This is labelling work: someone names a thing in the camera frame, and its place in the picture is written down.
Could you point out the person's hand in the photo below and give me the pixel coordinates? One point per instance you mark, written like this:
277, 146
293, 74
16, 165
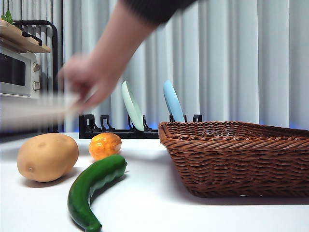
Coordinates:
94, 77

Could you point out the yellow corn cob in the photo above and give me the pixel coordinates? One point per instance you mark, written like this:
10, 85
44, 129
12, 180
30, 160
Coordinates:
105, 146

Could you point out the pale board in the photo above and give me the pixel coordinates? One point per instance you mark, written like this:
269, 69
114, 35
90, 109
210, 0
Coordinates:
31, 111

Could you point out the brown potato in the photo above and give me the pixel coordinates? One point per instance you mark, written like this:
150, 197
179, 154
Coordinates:
46, 157

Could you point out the green cucumber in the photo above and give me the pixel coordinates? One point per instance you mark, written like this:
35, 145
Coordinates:
89, 183

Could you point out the brown wicker basket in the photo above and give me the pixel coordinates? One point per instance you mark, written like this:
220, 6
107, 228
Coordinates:
231, 164

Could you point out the person's forearm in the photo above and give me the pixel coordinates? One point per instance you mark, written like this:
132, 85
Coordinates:
125, 41

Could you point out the pale green plate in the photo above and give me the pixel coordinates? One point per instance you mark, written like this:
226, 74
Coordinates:
131, 106

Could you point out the black dish rack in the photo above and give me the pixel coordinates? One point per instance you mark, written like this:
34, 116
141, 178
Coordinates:
108, 134

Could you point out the silver toaster oven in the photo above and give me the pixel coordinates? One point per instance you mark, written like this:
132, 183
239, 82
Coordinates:
14, 72

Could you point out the pale blue plate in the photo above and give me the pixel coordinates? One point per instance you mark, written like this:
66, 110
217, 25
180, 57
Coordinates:
172, 101

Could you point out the green plant leaves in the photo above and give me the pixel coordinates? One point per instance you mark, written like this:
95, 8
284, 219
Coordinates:
8, 18

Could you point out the grey pleated curtain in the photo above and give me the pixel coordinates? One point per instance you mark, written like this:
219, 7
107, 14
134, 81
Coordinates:
229, 60

